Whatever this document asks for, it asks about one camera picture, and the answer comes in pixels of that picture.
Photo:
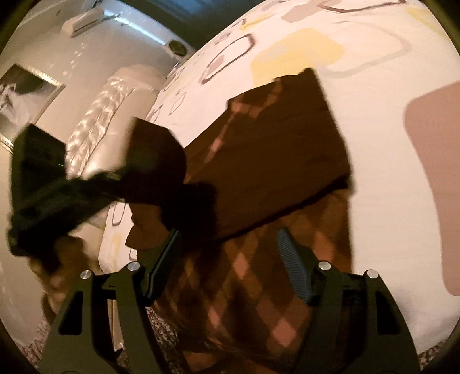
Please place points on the white air conditioner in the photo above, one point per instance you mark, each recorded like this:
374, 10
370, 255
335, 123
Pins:
84, 22

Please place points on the white printed bed sheet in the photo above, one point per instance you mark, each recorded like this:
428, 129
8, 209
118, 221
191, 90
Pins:
381, 108

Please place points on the brown argyle garment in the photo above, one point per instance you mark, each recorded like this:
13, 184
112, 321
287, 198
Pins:
266, 172

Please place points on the framed wall picture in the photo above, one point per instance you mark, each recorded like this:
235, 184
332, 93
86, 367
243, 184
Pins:
25, 100

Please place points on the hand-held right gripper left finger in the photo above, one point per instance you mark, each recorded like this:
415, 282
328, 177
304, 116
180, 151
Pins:
163, 262

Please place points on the white tufted headboard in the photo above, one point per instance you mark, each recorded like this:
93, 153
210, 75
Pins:
107, 111

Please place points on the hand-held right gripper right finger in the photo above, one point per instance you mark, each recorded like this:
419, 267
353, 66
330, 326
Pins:
293, 268

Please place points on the person's left forearm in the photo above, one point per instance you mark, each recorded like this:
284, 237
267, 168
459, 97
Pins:
64, 259

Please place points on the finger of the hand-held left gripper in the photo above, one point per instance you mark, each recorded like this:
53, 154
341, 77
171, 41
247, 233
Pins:
102, 185

